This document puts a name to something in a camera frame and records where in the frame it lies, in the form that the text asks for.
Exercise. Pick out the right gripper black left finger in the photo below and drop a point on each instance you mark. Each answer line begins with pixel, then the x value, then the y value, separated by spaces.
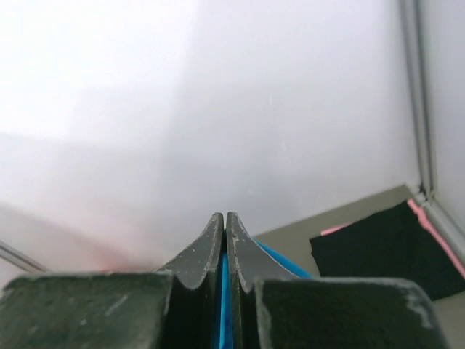
pixel 192 318

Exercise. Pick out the right corner aluminium post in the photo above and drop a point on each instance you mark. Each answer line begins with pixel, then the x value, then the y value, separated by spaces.
pixel 451 229

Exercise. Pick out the blue t shirt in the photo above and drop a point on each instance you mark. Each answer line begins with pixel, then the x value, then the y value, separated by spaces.
pixel 225 323

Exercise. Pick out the left corner aluminium post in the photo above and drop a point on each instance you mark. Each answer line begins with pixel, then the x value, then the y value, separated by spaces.
pixel 20 260

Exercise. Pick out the folded black t shirt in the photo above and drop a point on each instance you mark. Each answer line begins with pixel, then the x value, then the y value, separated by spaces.
pixel 385 247

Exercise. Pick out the folded pink shirt under black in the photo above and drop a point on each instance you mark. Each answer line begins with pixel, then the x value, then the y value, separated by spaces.
pixel 432 229

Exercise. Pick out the corner aluminium post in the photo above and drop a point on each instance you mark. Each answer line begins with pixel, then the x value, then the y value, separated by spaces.
pixel 20 260
pixel 451 229

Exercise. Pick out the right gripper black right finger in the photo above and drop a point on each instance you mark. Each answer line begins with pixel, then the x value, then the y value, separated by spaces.
pixel 250 266

